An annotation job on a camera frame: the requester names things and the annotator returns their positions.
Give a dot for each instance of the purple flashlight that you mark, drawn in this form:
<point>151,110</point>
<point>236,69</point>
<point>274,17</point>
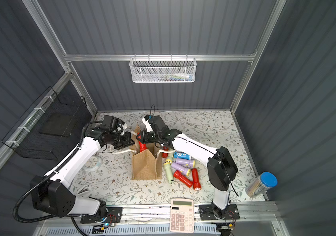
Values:
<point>184,170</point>
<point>185,162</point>

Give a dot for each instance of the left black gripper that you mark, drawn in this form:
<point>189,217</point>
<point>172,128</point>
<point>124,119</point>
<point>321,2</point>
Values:
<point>127,140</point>

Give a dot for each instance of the brown jute tote bag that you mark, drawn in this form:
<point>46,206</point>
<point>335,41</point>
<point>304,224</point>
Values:
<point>146,165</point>

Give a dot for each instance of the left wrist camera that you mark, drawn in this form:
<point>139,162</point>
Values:
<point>114,124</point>

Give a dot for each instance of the black wire side basket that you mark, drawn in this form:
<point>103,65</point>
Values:
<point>52,129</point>

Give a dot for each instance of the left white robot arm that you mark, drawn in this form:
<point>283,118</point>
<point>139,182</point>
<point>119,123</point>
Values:
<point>53,195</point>

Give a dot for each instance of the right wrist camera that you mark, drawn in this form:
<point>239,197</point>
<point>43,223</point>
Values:
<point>145,121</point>

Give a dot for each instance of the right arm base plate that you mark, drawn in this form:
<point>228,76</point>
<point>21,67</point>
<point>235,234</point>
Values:
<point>212,212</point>

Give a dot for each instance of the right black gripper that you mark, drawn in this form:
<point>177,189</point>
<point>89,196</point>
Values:
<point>147,137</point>

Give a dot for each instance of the red flashlight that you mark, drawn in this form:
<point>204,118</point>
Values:
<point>164,153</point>
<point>196,182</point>
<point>142,146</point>
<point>178,175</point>

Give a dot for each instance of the pink desk calculator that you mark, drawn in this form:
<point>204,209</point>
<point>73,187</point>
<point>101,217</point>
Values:
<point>182,216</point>

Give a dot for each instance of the purple flashlight lower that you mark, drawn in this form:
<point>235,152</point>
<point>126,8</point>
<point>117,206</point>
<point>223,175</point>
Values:
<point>184,170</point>

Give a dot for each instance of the green flashlight upper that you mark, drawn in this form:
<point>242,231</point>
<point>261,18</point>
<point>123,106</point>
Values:
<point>170,157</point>

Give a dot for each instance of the white wire wall basket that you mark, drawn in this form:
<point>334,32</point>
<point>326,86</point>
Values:
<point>146,71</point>

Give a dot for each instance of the blue lid pencil tube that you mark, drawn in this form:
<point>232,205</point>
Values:
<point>261,184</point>

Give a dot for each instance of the blue flashlight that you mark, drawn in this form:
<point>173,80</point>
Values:
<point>182,155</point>

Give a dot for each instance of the clear tape roll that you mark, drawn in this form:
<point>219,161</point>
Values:
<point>93,164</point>

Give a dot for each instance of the green flashlight lower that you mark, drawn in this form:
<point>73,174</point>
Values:
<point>168,171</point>

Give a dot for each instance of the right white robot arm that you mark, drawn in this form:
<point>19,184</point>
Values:
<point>221,167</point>

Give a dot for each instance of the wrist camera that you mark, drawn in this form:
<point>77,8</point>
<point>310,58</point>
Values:
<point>114,124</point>
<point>145,121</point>

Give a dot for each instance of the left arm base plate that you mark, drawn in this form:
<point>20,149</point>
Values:
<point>110,215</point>

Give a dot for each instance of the green flashlight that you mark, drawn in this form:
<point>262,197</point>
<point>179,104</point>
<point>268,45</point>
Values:
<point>168,171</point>
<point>170,157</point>

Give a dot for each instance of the purple flashlight middle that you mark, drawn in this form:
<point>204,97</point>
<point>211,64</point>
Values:
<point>185,162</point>

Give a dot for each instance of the markers in wall basket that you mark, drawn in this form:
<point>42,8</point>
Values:
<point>181,77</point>

